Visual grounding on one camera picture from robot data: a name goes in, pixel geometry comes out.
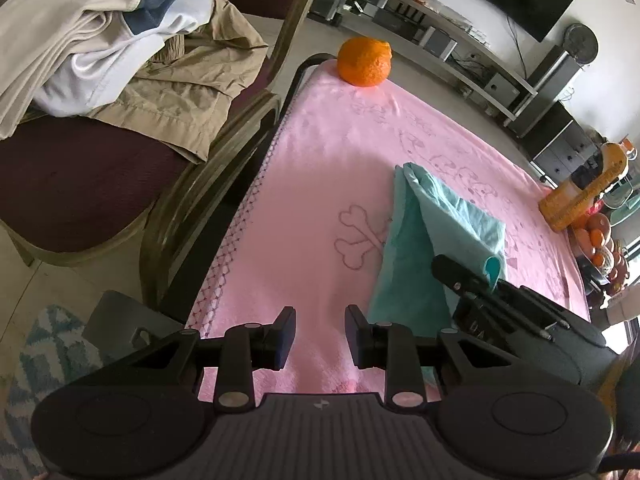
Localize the khaki jacket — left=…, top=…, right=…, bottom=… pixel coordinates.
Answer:
left=90, top=0, right=268, bottom=164

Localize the black table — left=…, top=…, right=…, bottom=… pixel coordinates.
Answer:
left=154, top=52, right=342, bottom=328

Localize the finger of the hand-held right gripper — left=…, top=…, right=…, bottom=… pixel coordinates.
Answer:
left=431, top=254, right=572, bottom=335

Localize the grey plastic stool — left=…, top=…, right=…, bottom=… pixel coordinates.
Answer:
left=81, top=289, right=187, bottom=363

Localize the black speaker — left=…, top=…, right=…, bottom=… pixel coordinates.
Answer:
left=509, top=44, right=585, bottom=137

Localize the orange fruit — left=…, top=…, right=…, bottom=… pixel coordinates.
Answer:
left=336, top=36, right=392, bottom=87

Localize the grey cabinet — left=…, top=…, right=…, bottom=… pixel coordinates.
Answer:
left=531, top=104, right=603, bottom=187

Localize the pink printed blanket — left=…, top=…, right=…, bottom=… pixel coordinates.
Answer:
left=186, top=57, right=592, bottom=396

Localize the teal and white patterned rug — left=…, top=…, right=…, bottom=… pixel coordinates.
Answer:
left=0, top=305, right=103, bottom=480

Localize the white and blue garment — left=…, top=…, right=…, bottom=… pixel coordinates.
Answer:
left=32, top=0, right=216, bottom=117

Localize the glass and metal television stand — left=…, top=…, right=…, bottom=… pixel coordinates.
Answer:
left=307, top=0, right=540, bottom=127

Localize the orange bottle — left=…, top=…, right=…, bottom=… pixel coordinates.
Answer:
left=539, top=142, right=628, bottom=232

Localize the light teal cloth garment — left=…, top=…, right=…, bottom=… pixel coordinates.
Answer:
left=369, top=162, right=507, bottom=391

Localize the cream folded garment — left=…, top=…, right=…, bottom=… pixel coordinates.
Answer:
left=0, top=0, right=201, bottom=138

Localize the bowl of mixed fruit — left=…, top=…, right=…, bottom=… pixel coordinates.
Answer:
left=570, top=212, right=628, bottom=283

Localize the grey standing fan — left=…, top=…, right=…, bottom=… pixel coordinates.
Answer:
left=564, top=23, right=600, bottom=68

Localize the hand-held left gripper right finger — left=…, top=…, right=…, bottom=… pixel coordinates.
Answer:
left=345, top=304, right=521, bottom=409

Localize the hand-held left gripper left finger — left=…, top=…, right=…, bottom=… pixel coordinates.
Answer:
left=127, top=306, right=297, bottom=413

